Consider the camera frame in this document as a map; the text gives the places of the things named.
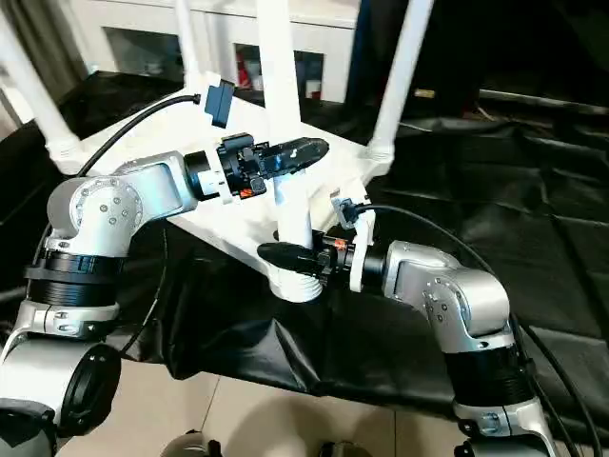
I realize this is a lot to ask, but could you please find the white plastic table top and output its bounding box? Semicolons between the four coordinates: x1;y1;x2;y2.
44;70;397;288

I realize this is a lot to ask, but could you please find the large black box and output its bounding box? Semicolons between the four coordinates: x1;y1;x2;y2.
344;0;482;121

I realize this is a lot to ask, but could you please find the black work mat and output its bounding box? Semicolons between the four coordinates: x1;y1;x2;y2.
0;69;609;415

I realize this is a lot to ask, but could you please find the white glass-door cabinet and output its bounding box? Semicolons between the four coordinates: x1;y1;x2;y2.
70;0;359;105

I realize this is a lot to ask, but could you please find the dark robot left foot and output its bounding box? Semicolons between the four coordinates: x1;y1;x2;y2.
160;427;226;457

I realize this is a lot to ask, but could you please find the grey curtain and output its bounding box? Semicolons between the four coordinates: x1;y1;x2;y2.
0;0;97;126

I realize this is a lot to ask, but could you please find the silver metal bar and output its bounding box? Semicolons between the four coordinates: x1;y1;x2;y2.
477;87;609;119

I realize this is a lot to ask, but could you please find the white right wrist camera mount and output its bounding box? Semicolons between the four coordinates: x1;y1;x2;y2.
329;187;378;293

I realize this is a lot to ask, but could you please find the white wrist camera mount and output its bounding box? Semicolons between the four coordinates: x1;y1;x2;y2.
329;187;378;293
182;70;238;207

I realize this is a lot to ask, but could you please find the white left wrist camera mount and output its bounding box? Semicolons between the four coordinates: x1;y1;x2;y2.
182;70;238;207

